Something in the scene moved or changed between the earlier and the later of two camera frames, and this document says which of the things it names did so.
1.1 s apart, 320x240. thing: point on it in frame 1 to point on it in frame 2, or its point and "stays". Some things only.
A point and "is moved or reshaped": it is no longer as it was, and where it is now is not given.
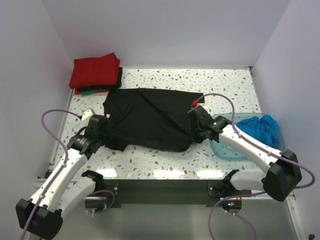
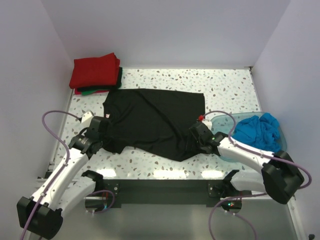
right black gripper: (203, 137) to (190, 138)
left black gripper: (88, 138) stays
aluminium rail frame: (295, 217) stays
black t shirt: (151, 119) is moved or reshaped
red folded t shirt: (102, 71) stays
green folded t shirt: (88, 92) stays
